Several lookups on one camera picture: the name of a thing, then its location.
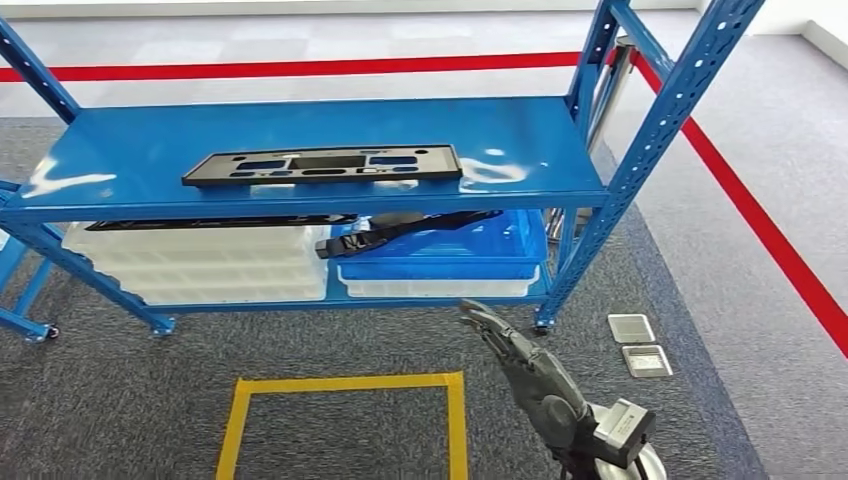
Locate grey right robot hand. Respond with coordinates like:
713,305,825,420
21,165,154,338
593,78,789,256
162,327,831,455
458,299,598,460

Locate black perforated panel part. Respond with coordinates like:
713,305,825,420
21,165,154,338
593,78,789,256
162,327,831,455
182,144,464,188

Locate black elongated plastic part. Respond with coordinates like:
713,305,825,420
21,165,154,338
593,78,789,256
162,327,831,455
315,210,505,260

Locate blue metal shelf rack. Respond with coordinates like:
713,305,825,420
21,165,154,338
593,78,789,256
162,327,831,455
0,180,61,344
0,0,766,339

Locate silver floor outlet plate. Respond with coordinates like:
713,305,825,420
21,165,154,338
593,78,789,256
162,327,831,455
607,313,657,344
621,345,674,380

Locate white plastic bin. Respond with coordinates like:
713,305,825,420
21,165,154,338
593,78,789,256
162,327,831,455
336,264,541,299

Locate blue plastic bin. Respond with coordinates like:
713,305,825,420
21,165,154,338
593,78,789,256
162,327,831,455
331,210,550,282

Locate yellow floor tape square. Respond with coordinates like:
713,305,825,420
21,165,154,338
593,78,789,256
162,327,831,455
215,372,469,480

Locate red floor tape strip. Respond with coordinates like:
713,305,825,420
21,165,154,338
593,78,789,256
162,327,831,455
0,51,584,84
629,49,848,359

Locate white plastic tray stack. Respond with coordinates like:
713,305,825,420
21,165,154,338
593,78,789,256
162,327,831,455
61,221,333,306

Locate long black trim strip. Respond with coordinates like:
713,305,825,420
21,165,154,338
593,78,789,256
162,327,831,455
84,213,359,232

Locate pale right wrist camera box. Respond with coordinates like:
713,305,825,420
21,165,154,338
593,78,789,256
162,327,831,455
591,399,657,470

